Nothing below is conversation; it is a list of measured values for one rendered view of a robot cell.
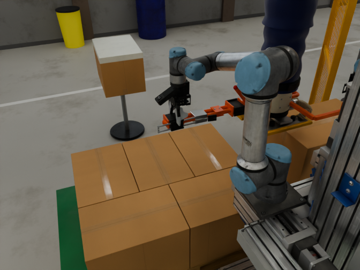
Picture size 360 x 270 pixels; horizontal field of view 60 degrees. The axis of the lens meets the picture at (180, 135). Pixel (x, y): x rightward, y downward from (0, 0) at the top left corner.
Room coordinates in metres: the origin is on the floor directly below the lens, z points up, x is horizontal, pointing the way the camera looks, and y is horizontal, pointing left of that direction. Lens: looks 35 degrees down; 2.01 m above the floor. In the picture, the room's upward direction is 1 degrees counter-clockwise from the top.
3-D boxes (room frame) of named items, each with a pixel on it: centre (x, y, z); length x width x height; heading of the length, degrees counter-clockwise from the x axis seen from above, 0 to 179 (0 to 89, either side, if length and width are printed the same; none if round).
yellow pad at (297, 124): (1.44, -0.56, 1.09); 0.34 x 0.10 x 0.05; 112
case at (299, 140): (1.68, -0.92, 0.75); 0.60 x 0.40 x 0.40; 112
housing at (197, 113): (1.36, -0.10, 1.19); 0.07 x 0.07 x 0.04; 22
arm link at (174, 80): (1.31, 0.01, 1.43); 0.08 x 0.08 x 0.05
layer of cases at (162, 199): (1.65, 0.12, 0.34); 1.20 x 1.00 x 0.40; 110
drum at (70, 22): (6.18, 2.07, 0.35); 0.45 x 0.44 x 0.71; 111
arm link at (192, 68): (1.23, -0.07, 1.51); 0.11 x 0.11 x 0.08; 34
